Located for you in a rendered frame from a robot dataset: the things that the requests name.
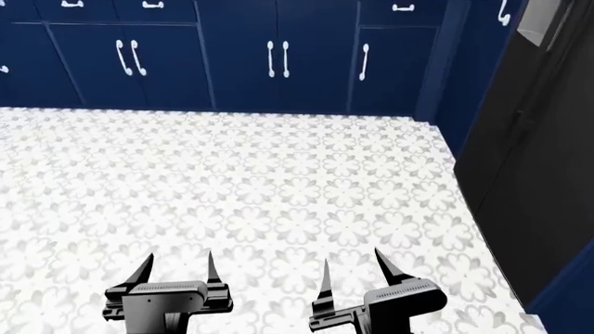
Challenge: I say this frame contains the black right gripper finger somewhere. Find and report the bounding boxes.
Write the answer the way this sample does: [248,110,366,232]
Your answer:
[315,258,334,304]
[373,247,420,289]

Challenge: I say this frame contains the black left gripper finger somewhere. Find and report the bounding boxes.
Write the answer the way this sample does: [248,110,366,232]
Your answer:
[123,252,155,287]
[205,250,225,285]

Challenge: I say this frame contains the navy blue cabinet door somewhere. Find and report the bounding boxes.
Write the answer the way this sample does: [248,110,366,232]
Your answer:
[194,0,281,113]
[348,25,440,116]
[47,22,148,109]
[276,0,362,114]
[122,23,216,111]
[0,21,87,109]

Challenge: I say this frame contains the navy blue tall cabinet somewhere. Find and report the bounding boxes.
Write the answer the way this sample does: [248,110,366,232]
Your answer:
[416,0,530,158]

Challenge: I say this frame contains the black refrigerator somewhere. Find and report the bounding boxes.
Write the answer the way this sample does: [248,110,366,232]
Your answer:
[453,0,594,312]

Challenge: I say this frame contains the navy blue drawer front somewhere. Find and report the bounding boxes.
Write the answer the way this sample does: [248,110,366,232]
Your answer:
[33,0,119,24]
[112,0,200,25]
[0,0,44,24]
[358,0,447,28]

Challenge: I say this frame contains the grey left gripper camera box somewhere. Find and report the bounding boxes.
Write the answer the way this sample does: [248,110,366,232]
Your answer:
[122,279,209,315]

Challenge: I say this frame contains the grey gripper camera box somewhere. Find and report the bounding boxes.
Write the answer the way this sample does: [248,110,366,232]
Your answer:
[122,279,209,315]
[362,277,448,318]

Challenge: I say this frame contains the grey right gripper camera box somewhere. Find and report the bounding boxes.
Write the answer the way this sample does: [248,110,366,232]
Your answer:
[362,277,448,318]

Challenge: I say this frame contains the black refrigerator door handle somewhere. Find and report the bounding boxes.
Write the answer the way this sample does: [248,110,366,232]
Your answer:
[543,0,573,54]

